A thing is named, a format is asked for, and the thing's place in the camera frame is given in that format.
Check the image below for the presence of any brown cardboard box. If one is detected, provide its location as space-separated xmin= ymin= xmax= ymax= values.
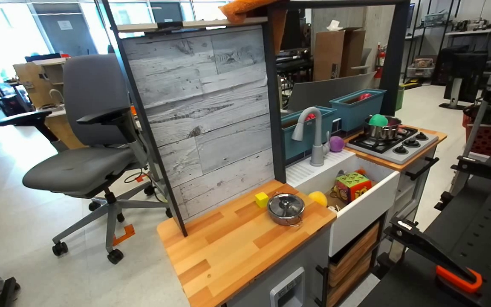
xmin=341 ymin=26 xmax=368 ymax=79
xmin=312 ymin=29 xmax=346 ymax=82

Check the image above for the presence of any metal pot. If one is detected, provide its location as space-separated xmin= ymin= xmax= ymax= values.
xmin=366 ymin=116 xmax=404 ymax=144

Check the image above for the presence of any black monitor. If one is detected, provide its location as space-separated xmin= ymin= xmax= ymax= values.
xmin=148 ymin=0 xmax=184 ymax=28

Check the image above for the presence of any white toy sink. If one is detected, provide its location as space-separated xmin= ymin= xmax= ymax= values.
xmin=285 ymin=149 xmax=402 ymax=258

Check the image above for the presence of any round metal dish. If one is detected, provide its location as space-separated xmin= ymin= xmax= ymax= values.
xmin=266 ymin=193 xmax=308 ymax=227

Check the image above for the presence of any black pegboard table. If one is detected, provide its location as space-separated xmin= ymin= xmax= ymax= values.
xmin=358 ymin=181 xmax=491 ymax=307

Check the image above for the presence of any wooden drawer front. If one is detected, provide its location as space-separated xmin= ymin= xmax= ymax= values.
xmin=327 ymin=220 xmax=385 ymax=297

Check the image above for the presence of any purple ball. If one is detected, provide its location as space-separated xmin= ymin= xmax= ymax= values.
xmin=327 ymin=135 xmax=346 ymax=154

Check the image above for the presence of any grey toy stove top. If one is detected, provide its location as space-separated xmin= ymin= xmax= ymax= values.
xmin=349 ymin=125 xmax=433 ymax=168

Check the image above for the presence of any red perforated panel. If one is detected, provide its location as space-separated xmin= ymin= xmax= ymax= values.
xmin=464 ymin=121 xmax=491 ymax=162

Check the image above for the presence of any yellow block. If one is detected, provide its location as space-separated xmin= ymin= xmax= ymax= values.
xmin=254 ymin=191 xmax=271 ymax=210

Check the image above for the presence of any yellow ball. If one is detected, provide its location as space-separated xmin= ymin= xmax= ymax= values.
xmin=307 ymin=190 xmax=329 ymax=210

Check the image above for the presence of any grey office chair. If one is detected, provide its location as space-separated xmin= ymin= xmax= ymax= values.
xmin=20 ymin=53 xmax=174 ymax=266

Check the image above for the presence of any white board panel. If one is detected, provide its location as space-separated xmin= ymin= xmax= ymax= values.
xmin=117 ymin=24 xmax=276 ymax=224

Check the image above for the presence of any grey toy dispenser recess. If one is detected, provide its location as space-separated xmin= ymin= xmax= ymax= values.
xmin=267 ymin=266 xmax=308 ymax=307

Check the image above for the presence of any grey toy faucet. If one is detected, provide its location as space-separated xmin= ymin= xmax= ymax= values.
xmin=290 ymin=106 xmax=329 ymax=169

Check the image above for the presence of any red fire extinguisher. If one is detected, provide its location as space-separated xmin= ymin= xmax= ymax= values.
xmin=373 ymin=43 xmax=387 ymax=74

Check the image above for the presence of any green plush ball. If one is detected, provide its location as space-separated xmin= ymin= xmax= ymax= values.
xmin=366 ymin=113 xmax=389 ymax=130

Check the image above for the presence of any black frame post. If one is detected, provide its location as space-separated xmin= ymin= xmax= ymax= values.
xmin=99 ymin=0 xmax=189 ymax=237
xmin=261 ymin=5 xmax=288 ymax=185
xmin=378 ymin=0 xmax=412 ymax=116

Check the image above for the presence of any grey desk partition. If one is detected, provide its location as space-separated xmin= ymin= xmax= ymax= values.
xmin=286 ymin=74 xmax=371 ymax=113

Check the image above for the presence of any colourful puzzle cube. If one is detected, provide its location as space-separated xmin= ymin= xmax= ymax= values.
xmin=332 ymin=169 xmax=373 ymax=205

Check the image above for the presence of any teal plastic planter box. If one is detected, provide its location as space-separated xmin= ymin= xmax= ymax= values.
xmin=329 ymin=87 xmax=389 ymax=133
xmin=279 ymin=106 xmax=344 ymax=164

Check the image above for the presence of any black cabinet handle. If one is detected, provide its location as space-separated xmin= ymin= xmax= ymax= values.
xmin=404 ymin=156 xmax=441 ymax=183

